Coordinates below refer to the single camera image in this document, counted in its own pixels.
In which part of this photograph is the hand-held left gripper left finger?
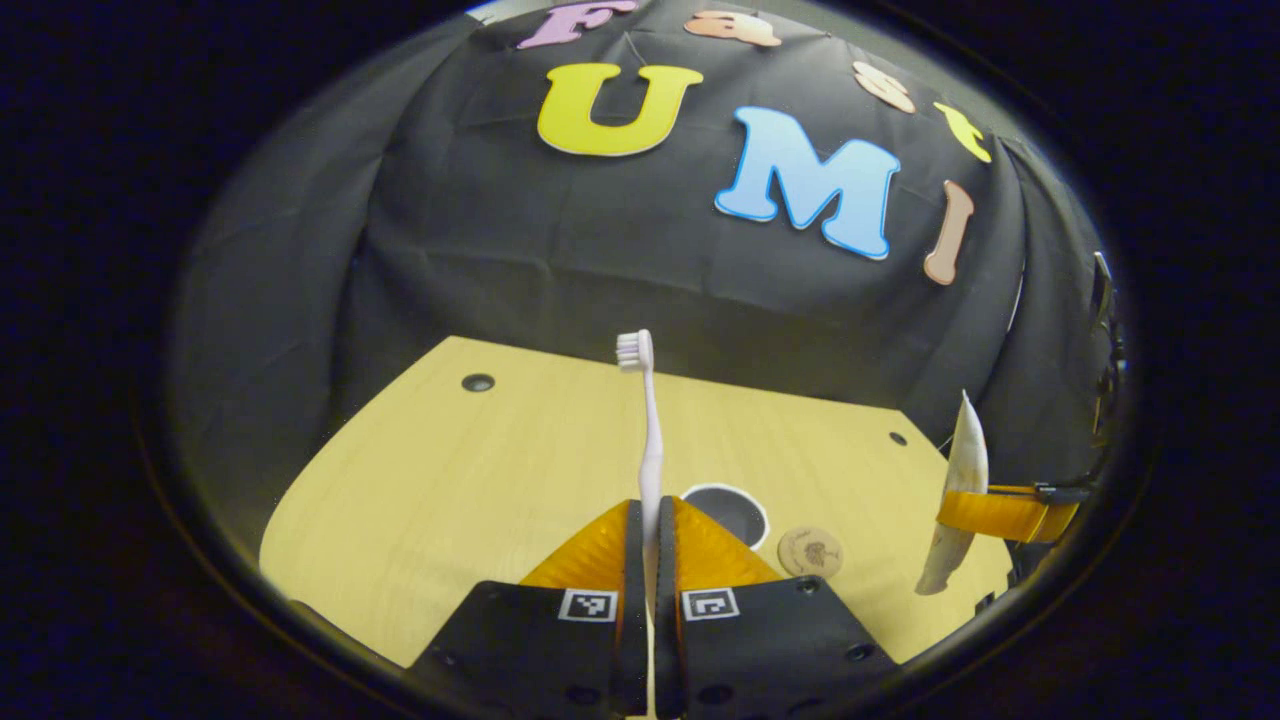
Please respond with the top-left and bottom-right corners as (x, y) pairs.
(412, 499), (651, 719)

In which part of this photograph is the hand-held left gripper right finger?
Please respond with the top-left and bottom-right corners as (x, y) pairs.
(655, 496), (899, 720)

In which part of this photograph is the white toothpaste tube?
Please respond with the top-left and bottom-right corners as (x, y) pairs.
(915, 390), (991, 597)

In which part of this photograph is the white cup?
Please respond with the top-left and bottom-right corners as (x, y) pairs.
(681, 483), (771, 553)

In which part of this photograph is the white toothbrush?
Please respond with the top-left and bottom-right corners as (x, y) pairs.
(615, 329), (667, 621)

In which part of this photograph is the round brown coaster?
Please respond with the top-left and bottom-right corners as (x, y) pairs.
(777, 527), (844, 579)

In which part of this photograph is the wooden desktop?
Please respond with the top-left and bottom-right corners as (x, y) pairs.
(258, 335), (1016, 669)

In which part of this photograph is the black backdrop cloth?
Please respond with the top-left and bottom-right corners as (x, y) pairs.
(165, 0), (1126, 561)

